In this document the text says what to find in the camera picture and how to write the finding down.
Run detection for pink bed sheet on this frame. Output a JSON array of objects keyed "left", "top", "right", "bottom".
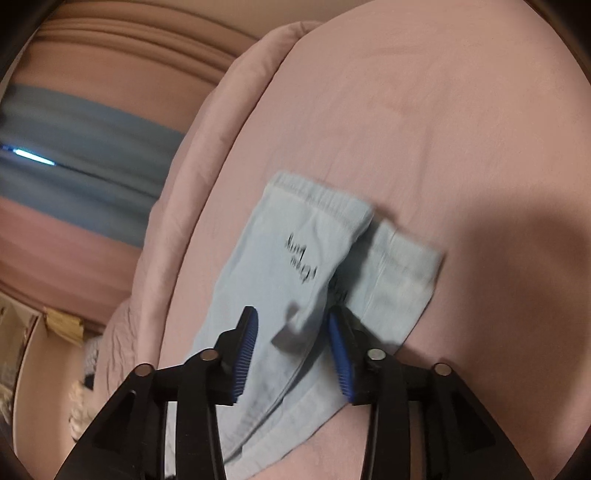
[{"left": 69, "top": 0, "right": 591, "bottom": 480}]

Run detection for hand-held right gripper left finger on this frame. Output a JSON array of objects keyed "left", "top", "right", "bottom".
[{"left": 53, "top": 305, "right": 259, "bottom": 480}]

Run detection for light blue denim pants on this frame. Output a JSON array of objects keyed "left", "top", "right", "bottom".
[{"left": 187, "top": 171, "right": 444, "bottom": 478}]

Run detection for white crumpled cloth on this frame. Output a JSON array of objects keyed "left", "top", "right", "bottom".
[{"left": 68, "top": 382, "right": 99, "bottom": 440}]

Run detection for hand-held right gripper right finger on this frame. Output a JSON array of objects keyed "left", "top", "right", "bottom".
[{"left": 327, "top": 305, "right": 536, "bottom": 480}]

